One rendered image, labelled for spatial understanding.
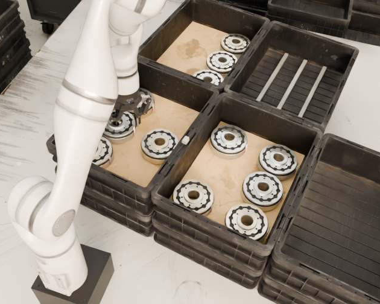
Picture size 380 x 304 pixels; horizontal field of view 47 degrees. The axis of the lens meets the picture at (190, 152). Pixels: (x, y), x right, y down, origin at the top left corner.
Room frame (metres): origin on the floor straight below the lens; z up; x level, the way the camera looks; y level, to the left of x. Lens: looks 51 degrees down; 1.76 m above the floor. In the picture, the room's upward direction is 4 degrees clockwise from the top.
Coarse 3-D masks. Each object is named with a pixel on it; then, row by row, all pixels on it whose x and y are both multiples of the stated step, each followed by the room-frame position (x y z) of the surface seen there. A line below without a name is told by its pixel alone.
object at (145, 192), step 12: (168, 72) 0.96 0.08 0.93; (192, 84) 0.92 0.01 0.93; (204, 84) 0.92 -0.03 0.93; (216, 96) 0.88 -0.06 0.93; (204, 108) 0.83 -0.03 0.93; (48, 144) 0.66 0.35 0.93; (180, 144) 0.70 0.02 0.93; (168, 156) 0.66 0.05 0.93; (96, 168) 0.60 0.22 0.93; (108, 180) 0.58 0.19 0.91; (120, 180) 0.57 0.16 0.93; (156, 180) 0.58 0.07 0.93; (132, 192) 0.56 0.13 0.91; (144, 192) 0.55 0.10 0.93
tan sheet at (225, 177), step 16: (208, 144) 0.79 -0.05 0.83; (256, 144) 0.80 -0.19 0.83; (208, 160) 0.73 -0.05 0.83; (224, 160) 0.73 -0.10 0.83; (240, 160) 0.74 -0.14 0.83; (256, 160) 0.74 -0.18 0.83; (192, 176) 0.67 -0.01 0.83; (208, 176) 0.68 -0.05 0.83; (224, 176) 0.68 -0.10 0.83; (240, 176) 0.69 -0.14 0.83; (224, 192) 0.63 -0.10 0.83; (240, 192) 0.63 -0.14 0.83; (224, 208) 0.58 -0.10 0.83; (272, 224) 0.55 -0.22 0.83
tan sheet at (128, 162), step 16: (160, 112) 0.90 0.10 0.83; (176, 112) 0.90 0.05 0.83; (192, 112) 0.91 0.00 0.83; (144, 128) 0.83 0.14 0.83; (160, 128) 0.83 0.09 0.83; (176, 128) 0.84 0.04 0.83; (112, 144) 0.76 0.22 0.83; (128, 144) 0.77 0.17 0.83; (128, 160) 0.71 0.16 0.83; (144, 160) 0.71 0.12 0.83; (128, 176) 0.66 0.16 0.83; (144, 176) 0.66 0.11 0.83
